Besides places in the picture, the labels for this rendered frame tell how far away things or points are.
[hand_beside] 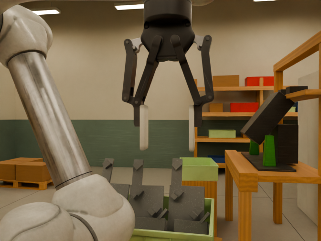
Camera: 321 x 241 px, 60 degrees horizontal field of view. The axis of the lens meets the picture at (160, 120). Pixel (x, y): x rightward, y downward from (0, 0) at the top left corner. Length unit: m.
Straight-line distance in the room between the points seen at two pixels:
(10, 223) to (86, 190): 0.20
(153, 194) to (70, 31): 7.26
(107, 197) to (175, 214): 0.55
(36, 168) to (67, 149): 4.88
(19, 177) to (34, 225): 5.30
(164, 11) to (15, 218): 0.43
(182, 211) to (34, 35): 0.85
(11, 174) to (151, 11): 5.65
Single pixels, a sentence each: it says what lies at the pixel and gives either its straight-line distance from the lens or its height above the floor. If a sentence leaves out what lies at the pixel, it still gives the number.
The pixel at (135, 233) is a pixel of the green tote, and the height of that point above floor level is 0.95.
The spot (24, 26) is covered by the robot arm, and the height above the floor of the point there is 1.58.
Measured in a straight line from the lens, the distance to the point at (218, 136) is 6.55.
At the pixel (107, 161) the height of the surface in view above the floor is 1.13.
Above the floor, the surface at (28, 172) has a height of 0.30.
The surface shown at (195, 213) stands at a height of 0.95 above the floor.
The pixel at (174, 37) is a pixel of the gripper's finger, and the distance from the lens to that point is 0.43.
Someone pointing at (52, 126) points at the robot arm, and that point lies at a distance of 0.76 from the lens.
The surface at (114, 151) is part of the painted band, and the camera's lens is 7.51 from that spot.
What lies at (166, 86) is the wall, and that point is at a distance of 7.18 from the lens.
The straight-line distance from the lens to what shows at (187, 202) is 1.22.
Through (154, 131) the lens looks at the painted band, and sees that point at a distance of 7.20.
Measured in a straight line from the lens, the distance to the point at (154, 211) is 1.18.
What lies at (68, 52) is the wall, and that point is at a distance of 8.14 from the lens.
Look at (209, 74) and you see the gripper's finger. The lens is 0.42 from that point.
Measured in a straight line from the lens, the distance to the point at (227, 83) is 6.61.
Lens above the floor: 1.34
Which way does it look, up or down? 1 degrees down
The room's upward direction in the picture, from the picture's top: straight up
